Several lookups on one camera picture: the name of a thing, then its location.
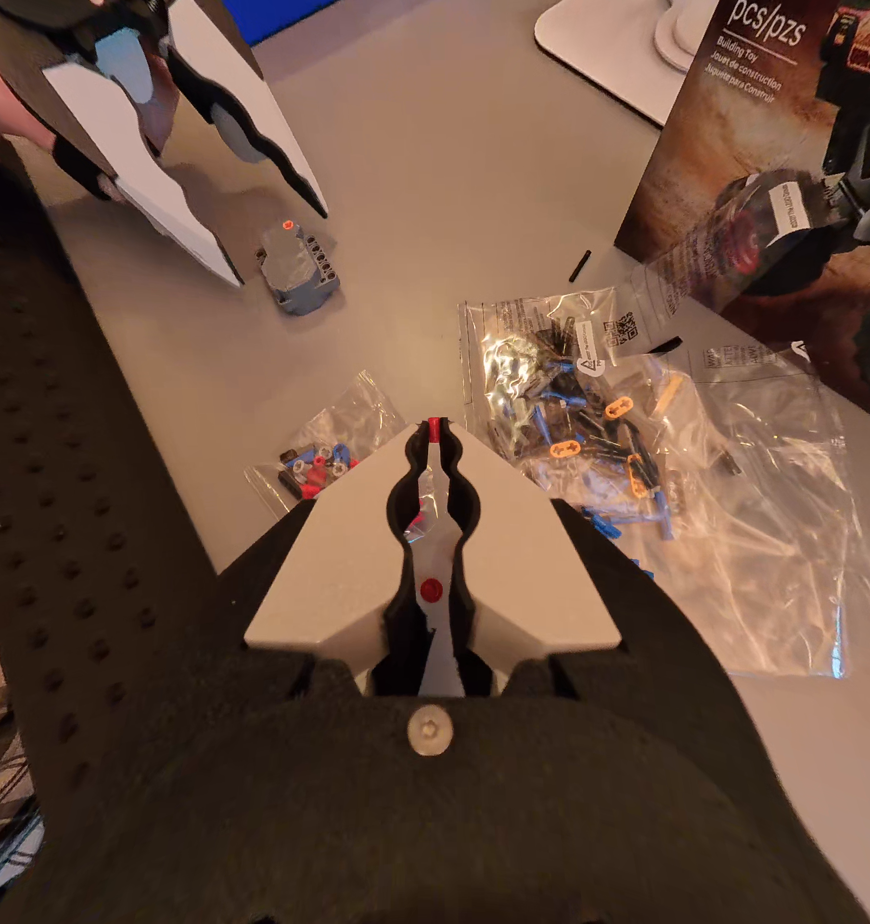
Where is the grey desk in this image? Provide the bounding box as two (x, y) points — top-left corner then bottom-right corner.
(5, 0), (870, 924)

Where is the blue storage bin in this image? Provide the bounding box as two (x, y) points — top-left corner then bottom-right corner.
(222, 0), (335, 48)

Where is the bag of black blue parts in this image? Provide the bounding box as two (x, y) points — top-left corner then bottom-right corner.
(615, 169), (870, 681)

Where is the white sign stand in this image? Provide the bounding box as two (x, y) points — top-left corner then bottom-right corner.
(535, 0), (721, 129)

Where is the dark toy truck box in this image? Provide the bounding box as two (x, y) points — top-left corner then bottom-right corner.
(614, 0), (870, 432)

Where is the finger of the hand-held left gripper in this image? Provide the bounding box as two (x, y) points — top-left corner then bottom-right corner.
(164, 0), (329, 219)
(41, 61), (246, 288)

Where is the person's left hand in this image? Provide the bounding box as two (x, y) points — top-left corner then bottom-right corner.
(0, 32), (57, 154)

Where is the black dotted mat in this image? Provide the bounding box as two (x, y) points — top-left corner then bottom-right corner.
(0, 155), (223, 809)

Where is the grey toy motor block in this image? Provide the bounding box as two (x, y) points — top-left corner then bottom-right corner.
(255, 218), (342, 316)

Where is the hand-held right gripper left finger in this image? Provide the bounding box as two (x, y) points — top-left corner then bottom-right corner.
(243, 421), (437, 697)

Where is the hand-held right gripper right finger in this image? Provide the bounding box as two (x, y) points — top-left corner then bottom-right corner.
(441, 419), (623, 697)

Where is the clear bag of small pins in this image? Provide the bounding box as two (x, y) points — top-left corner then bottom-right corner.
(245, 370), (439, 544)

